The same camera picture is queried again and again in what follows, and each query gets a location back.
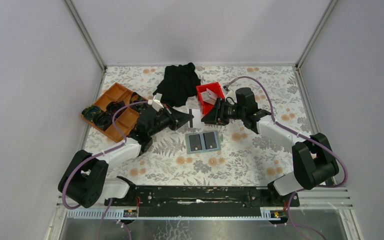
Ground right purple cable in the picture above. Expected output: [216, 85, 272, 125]
[223, 75, 349, 239]

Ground grey-green card holder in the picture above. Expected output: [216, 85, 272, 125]
[185, 131, 222, 154]

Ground wooden divided organizer tray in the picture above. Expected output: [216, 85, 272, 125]
[80, 83, 140, 143]

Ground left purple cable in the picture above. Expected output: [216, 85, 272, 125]
[61, 100, 155, 240]

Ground floral table mat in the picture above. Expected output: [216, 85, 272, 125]
[106, 66, 312, 186]

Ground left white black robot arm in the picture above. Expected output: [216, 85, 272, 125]
[57, 106, 194, 210]

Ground white card with black stripe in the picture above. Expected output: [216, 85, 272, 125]
[188, 108, 204, 129]

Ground credit cards stack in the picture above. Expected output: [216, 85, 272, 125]
[200, 88, 218, 105]

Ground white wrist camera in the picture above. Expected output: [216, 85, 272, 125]
[147, 93, 165, 112]
[222, 85, 236, 104]

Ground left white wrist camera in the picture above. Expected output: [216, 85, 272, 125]
[147, 93, 165, 112]

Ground red plastic bin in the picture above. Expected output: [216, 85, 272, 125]
[196, 82, 225, 115]

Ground rolled dark patterned tie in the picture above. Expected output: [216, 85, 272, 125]
[81, 105, 102, 122]

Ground dark grey credit card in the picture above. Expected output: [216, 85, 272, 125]
[188, 134, 202, 152]
[203, 131, 218, 150]

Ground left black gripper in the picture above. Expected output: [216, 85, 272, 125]
[148, 104, 194, 138]

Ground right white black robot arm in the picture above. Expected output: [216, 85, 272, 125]
[201, 87, 339, 206]

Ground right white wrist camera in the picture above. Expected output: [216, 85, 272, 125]
[222, 85, 236, 104]

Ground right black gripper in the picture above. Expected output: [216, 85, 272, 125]
[200, 97, 245, 127]

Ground black cloth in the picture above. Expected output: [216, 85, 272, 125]
[152, 62, 201, 107]

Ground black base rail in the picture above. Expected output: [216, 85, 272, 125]
[110, 185, 300, 218]

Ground purple cable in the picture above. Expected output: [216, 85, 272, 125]
[61, 100, 155, 240]
[223, 75, 349, 239]

